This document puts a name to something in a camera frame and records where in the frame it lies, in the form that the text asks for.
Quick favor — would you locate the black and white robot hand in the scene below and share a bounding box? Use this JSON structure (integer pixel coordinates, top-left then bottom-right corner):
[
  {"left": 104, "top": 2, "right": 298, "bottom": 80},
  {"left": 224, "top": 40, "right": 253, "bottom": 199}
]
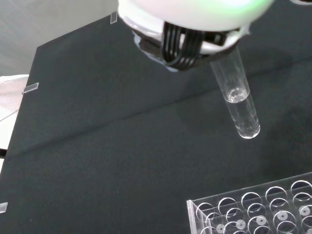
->
[{"left": 117, "top": 0, "right": 275, "bottom": 72}]

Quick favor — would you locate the white fabric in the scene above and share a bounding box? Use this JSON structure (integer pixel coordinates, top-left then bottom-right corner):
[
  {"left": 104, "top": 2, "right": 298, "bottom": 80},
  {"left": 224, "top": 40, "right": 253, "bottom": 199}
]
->
[{"left": 0, "top": 74, "right": 30, "bottom": 122}]

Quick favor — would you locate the clear plastic test tube rack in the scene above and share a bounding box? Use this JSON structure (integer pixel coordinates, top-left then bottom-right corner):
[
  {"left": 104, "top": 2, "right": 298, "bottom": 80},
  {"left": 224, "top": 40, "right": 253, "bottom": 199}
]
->
[{"left": 186, "top": 172, "right": 312, "bottom": 234}]

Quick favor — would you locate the black bench cloth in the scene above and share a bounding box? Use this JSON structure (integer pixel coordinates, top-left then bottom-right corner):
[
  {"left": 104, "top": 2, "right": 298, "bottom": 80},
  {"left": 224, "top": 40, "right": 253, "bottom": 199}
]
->
[{"left": 0, "top": 0, "right": 312, "bottom": 234}]

